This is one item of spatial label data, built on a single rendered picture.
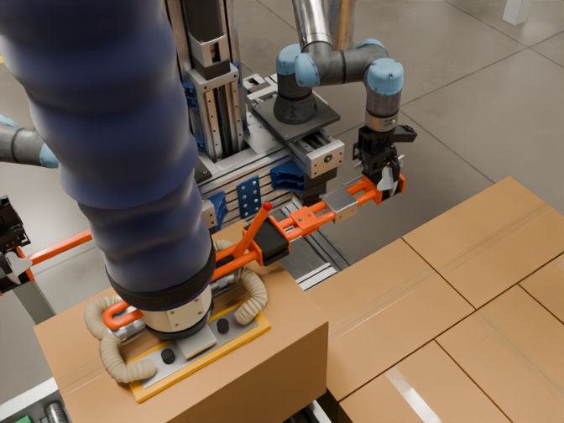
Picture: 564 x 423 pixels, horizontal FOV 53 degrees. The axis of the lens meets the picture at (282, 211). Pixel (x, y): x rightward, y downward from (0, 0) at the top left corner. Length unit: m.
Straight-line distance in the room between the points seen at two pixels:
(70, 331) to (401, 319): 1.10
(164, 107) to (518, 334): 1.54
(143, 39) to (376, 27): 3.81
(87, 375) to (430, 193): 2.25
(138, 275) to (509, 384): 1.29
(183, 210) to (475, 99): 3.07
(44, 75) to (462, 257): 1.74
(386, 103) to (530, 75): 3.00
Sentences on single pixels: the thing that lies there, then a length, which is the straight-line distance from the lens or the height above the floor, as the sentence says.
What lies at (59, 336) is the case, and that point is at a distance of 1.49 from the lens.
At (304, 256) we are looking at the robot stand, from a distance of 2.58.
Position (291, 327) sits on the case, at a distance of 1.37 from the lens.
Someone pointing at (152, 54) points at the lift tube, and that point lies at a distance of 0.81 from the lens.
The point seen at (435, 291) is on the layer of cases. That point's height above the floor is 0.54.
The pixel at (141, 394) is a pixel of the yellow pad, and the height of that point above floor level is 1.09.
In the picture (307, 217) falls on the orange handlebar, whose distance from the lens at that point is 1.38.
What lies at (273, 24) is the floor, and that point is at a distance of 4.58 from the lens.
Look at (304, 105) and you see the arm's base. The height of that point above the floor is 1.10.
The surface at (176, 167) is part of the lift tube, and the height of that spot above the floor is 1.63.
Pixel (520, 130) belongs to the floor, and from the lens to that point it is 3.74.
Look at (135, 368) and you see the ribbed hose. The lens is 1.29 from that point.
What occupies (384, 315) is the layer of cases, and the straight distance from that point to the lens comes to 2.03.
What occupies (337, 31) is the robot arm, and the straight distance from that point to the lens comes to 1.76.
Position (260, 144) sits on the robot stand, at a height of 0.95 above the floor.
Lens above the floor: 2.25
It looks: 48 degrees down
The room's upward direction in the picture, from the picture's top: 3 degrees counter-clockwise
